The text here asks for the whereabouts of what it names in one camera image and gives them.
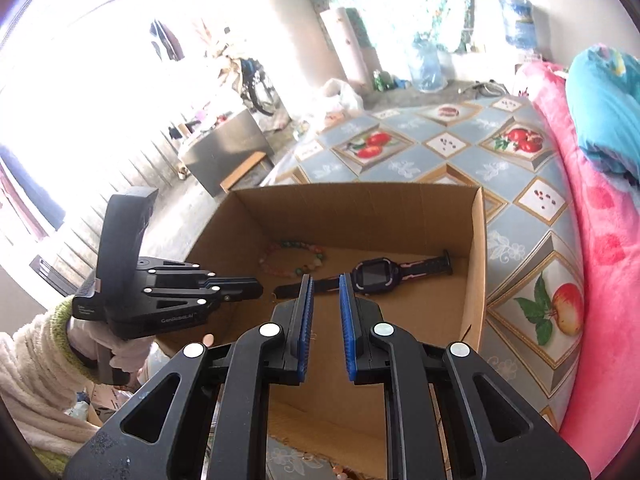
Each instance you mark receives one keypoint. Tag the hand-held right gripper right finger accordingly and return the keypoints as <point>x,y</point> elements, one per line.
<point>347,340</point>

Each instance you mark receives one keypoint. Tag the pile of clothes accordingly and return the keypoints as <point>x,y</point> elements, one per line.
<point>225,60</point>

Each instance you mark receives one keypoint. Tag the hanging dark jacket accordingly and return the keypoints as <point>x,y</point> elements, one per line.
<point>162,35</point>

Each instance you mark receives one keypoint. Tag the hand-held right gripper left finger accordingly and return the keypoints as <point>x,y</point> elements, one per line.
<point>302,340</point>

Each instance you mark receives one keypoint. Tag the blue and pink cartoon quilt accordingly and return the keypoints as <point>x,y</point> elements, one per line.
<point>600,110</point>

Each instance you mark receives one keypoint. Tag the person's left forearm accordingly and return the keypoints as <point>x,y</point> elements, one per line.
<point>35,370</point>

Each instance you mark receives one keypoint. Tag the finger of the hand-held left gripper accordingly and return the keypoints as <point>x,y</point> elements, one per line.
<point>185,275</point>
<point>235,294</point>

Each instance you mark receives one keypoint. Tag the brown cardboard box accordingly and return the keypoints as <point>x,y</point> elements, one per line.
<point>400,230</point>

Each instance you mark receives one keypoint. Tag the metal balcony railing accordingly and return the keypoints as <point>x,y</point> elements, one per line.
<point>125,180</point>

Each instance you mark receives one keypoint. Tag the teal floral wall cloth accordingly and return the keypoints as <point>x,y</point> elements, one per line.
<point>400,0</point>

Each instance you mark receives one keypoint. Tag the pink floral blanket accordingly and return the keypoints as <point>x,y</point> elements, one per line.
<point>600,260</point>

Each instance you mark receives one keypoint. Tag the grey cabinet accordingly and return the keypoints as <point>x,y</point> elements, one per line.
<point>225,155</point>

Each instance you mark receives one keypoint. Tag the black smart watch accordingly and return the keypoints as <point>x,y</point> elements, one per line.
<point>367,274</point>

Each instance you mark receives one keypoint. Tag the clear empty water jug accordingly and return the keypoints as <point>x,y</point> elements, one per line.
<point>425,67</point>

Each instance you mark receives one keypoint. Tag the blue water jug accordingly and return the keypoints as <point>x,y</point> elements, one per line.
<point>517,20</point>

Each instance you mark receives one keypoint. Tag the white plastic bag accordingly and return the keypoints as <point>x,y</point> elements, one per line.
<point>345,97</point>

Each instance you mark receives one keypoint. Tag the person's left hand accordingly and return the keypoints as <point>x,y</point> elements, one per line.
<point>135,355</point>

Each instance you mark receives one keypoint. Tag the green can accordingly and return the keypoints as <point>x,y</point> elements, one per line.
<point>382,81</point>

